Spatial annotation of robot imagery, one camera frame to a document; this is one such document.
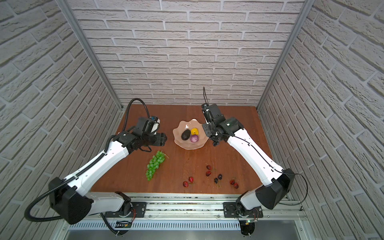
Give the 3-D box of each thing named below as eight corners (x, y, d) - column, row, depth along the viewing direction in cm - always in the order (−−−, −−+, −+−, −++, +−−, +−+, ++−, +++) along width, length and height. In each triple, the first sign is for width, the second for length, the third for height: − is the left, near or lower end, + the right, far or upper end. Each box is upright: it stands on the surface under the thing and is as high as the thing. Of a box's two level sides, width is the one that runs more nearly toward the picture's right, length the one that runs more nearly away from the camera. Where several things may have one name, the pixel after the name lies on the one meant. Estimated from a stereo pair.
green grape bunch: (141, 175, 86) (139, 172, 82) (159, 153, 95) (158, 150, 91) (149, 181, 84) (147, 178, 80) (167, 158, 93) (166, 155, 89)
